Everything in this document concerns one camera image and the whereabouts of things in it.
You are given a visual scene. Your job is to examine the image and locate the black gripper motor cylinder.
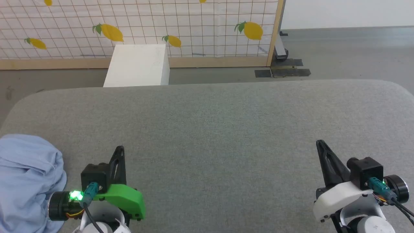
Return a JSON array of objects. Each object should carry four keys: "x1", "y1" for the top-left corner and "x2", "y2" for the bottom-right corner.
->
[
  {"x1": 384, "y1": 174, "x2": 410, "y2": 204},
  {"x1": 48, "y1": 191, "x2": 71, "y2": 221}
]

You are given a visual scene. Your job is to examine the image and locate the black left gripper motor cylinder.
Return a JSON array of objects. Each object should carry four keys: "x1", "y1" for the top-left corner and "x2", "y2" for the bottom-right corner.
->
[{"x1": 48, "y1": 191, "x2": 71, "y2": 221}]

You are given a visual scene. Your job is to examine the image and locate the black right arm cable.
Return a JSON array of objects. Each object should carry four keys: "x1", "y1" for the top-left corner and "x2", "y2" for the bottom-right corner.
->
[{"x1": 368, "y1": 177, "x2": 414, "y2": 225}]

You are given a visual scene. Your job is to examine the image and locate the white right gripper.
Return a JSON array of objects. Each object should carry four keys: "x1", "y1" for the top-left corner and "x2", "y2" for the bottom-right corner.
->
[{"x1": 313, "y1": 140, "x2": 373, "y2": 223}]

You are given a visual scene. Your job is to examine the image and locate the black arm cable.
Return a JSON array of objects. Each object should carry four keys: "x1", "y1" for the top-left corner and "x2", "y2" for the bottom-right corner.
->
[
  {"x1": 82, "y1": 182, "x2": 104, "y2": 233},
  {"x1": 368, "y1": 177, "x2": 414, "y2": 225}
]

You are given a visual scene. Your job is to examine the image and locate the grey metal screen foot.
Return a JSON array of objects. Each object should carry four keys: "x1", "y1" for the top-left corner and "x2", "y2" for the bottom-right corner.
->
[{"x1": 275, "y1": 30, "x2": 289, "y2": 62}]

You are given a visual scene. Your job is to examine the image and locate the lemon print grid screen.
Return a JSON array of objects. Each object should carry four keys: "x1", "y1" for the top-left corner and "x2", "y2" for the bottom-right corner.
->
[{"x1": 0, "y1": 0, "x2": 285, "y2": 70}]

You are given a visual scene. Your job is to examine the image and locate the light blue and white garment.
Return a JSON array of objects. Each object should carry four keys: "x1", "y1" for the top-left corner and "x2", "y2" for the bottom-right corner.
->
[{"x1": 0, "y1": 134, "x2": 68, "y2": 233}]

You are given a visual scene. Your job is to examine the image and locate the grey fabric sofa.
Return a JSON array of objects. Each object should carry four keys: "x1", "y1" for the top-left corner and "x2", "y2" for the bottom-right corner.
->
[{"x1": 0, "y1": 79, "x2": 414, "y2": 233}]

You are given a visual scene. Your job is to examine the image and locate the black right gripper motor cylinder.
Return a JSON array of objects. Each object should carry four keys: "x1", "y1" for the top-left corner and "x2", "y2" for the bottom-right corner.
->
[{"x1": 384, "y1": 174, "x2": 410, "y2": 204}]

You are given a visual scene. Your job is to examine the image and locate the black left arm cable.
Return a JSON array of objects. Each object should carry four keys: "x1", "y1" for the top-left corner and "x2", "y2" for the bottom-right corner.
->
[{"x1": 82, "y1": 182, "x2": 104, "y2": 233}]

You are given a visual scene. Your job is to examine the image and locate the white rectangular box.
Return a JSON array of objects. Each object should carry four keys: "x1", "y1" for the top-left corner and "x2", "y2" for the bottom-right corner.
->
[{"x1": 103, "y1": 44, "x2": 170, "y2": 87}]

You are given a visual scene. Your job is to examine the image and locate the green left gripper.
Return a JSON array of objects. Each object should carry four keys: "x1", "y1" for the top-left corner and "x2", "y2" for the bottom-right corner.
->
[{"x1": 92, "y1": 146, "x2": 146, "y2": 223}]

